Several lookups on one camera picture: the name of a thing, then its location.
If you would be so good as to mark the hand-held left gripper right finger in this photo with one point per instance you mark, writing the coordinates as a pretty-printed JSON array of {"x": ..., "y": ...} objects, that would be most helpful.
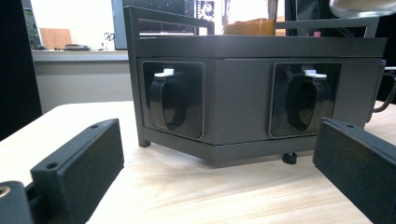
[{"x": 361, "y": 168}]

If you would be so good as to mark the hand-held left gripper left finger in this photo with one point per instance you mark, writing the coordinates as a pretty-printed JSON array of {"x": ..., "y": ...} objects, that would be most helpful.
[{"x": 87, "y": 168}]

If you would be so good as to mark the dark grey corner rack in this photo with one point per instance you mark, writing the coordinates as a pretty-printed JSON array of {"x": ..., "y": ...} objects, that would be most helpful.
[{"x": 239, "y": 102}]

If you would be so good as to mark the grey window counter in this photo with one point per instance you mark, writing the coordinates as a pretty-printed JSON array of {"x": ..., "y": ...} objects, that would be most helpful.
[{"x": 81, "y": 77}]

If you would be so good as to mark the dark flat dish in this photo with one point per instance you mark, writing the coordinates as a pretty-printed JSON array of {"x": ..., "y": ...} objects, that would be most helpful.
[{"x": 77, "y": 47}]

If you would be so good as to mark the black curtain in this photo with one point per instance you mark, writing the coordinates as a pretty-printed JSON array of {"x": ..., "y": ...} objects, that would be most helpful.
[{"x": 17, "y": 68}]

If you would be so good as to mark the scissors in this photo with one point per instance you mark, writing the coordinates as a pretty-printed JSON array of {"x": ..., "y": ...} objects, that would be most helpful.
[{"x": 109, "y": 36}]

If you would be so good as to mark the brown board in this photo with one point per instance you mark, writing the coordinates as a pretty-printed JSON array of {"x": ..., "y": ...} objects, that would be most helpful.
[{"x": 56, "y": 38}]

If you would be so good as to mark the dark monitor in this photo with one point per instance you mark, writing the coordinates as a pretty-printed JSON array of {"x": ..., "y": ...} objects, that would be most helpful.
[{"x": 155, "y": 18}]

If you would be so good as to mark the black and white poster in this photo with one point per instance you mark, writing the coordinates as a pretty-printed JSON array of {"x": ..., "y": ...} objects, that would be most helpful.
[{"x": 205, "y": 9}]

